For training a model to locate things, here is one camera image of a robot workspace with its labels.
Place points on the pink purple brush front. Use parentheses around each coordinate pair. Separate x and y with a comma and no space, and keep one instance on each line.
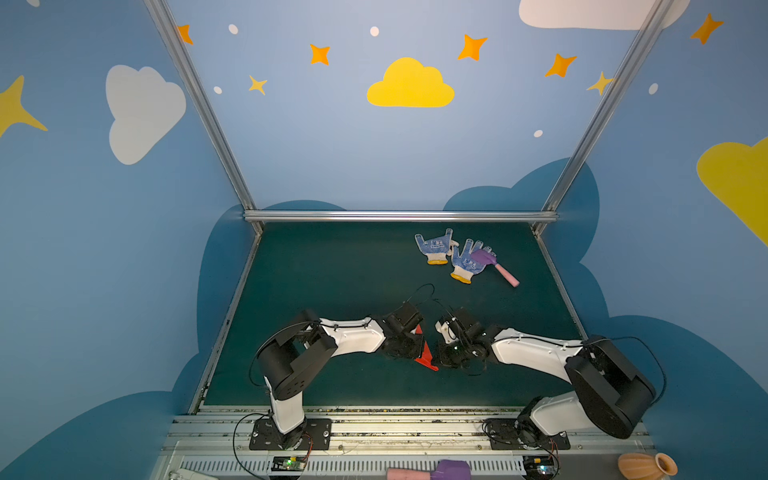
(445,470)

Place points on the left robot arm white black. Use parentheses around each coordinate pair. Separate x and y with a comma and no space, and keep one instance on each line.
(293,357)

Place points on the right blue dotted work glove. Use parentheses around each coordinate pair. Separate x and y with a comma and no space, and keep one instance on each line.
(464,266)

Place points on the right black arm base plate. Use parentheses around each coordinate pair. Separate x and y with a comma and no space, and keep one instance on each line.
(510,435)

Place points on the purple pink brush on table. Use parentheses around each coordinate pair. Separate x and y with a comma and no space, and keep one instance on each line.
(486,257)

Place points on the left blue dotted work glove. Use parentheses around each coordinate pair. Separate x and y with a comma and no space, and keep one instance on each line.
(438,250)

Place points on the blue dotted work glove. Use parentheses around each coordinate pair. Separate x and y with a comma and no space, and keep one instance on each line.
(464,266)
(438,250)

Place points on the terracotta ribbed vase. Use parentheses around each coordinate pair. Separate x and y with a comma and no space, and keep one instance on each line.
(640,466)

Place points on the rear aluminium frame bar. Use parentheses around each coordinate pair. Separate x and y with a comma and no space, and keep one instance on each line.
(399,216)

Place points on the left aluminium frame post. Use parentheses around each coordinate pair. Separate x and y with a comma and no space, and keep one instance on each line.
(162,17)

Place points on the right green circuit board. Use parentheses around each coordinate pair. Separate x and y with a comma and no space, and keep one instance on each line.
(539,468)

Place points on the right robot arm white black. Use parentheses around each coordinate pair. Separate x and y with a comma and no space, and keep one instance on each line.
(608,391)

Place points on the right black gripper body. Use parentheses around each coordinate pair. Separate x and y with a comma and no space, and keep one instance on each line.
(447,349)

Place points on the front aluminium rail base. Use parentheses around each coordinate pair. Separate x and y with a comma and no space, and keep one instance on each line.
(366,441)

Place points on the green circuit board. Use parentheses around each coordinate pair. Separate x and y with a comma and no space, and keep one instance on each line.
(285,464)
(539,468)

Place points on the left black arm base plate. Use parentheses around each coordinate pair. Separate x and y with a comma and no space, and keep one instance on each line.
(312,433)

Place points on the aluminium frame post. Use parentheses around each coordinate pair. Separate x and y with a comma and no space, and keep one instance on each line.
(162,17)
(630,65)

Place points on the left green circuit board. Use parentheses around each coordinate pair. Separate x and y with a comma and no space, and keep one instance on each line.
(285,464)

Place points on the right aluminium frame post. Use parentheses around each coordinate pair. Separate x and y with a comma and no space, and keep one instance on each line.
(630,65)

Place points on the red square paper sheet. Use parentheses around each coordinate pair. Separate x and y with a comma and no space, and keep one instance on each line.
(425,358)

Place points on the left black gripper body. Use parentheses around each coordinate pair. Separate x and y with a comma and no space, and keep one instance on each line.
(414,344)

